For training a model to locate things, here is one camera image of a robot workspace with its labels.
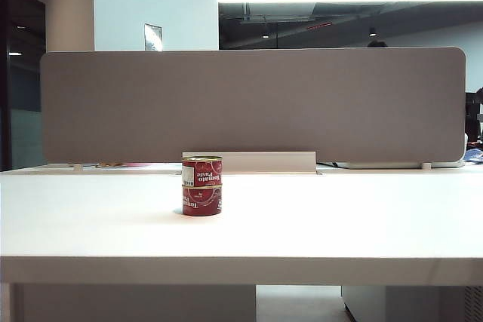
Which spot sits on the red can with white label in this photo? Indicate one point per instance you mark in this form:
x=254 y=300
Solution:
x=203 y=173

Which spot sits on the red tomato paste can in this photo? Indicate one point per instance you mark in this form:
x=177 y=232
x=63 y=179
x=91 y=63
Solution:
x=201 y=203

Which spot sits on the grey fabric desk divider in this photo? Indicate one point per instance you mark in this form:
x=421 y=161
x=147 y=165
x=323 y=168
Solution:
x=249 y=103

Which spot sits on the person's dark-haired head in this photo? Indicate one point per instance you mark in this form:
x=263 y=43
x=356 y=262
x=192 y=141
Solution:
x=377 y=43

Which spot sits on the black pendant lamp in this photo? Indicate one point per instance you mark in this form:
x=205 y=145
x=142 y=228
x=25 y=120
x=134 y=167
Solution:
x=373 y=31

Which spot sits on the white table support panel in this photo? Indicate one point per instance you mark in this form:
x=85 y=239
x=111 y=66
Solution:
x=136 y=303

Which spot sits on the seated person in black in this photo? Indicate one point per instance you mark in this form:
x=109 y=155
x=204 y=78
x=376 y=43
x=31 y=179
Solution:
x=473 y=122

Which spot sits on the white cabinet under table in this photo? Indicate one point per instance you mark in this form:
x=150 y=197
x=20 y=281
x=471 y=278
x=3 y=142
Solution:
x=411 y=305

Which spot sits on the framed wall poster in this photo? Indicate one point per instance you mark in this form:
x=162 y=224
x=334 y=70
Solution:
x=153 y=37

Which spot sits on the white divider bracket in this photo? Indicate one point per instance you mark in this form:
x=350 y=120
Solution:
x=77 y=167
x=426 y=166

